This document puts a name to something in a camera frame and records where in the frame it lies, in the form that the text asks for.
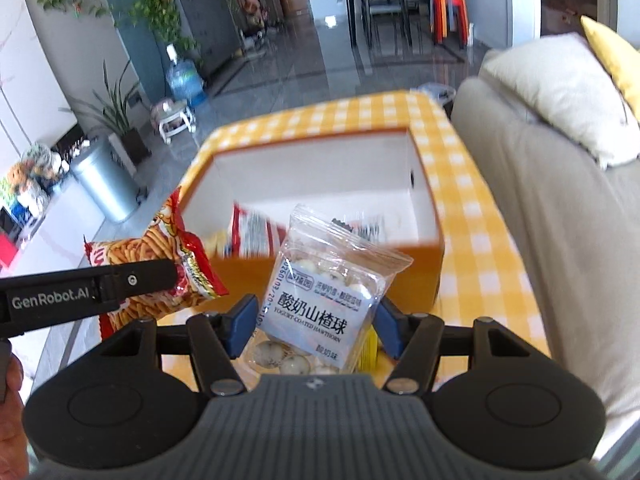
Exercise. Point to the beige sofa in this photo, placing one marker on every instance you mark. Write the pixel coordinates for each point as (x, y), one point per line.
(550, 235)

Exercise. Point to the white marble console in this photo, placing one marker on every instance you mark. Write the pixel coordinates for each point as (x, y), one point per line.
(55, 230)

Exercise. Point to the brown stuffed toy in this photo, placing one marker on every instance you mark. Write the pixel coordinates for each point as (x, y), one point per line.
(252, 10)

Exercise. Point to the beige cushion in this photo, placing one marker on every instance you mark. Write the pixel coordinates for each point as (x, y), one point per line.
(560, 90)

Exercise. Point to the yellow checkered tablecloth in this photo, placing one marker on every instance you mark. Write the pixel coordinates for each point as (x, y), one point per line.
(475, 220)

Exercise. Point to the silver pedal trash can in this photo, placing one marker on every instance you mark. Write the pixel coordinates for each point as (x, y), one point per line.
(102, 180)

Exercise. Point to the orange cardboard box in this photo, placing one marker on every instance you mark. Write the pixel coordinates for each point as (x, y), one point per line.
(420, 265)

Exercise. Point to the clear plastic snack packet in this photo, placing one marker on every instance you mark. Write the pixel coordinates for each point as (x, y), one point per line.
(320, 280)

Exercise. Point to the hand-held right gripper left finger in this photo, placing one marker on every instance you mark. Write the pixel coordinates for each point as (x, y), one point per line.
(242, 322)

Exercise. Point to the grey cabinet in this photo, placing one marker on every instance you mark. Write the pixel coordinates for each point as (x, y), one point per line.
(210, 30)

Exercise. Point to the trailing pothos plant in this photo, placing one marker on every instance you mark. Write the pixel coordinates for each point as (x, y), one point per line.
(160, 10)

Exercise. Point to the stack of orange stools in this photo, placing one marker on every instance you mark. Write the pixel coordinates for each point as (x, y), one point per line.
(450, 10)

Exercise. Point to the small white wheeled stool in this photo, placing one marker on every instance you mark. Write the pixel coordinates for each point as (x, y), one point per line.
(170, 115)

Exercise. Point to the small white bin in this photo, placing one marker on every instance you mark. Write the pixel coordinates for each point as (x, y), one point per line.
(437, 92)

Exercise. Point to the yellow cushion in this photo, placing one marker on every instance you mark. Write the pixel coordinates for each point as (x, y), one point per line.
(617, 60)

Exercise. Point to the long-leaf potted plant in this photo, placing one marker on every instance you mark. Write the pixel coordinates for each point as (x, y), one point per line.
(132, 147)

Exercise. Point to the red and white snack packet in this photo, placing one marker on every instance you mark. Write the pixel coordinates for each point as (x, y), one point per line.
(252, 235)

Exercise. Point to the red box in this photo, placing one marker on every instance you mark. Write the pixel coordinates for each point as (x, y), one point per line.
(10, 250)

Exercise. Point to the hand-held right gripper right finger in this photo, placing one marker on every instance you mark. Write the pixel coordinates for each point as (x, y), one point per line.
(390, 327)

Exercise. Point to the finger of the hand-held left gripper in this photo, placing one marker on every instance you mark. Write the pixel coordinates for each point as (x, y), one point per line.
(145, 280)

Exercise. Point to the blue water jug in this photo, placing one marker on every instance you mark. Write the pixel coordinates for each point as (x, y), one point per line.
(185, 82)

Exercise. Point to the brown teddy bear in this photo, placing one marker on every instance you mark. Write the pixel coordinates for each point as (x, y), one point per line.
(20, 177)

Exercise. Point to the person's left hand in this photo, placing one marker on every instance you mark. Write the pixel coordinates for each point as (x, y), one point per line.
(10, 435)

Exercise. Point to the round painted fan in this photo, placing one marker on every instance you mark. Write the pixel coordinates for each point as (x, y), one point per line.
(37, 155)

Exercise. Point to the orange stick snack packet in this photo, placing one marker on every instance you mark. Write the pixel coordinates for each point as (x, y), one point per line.
(150, 250)

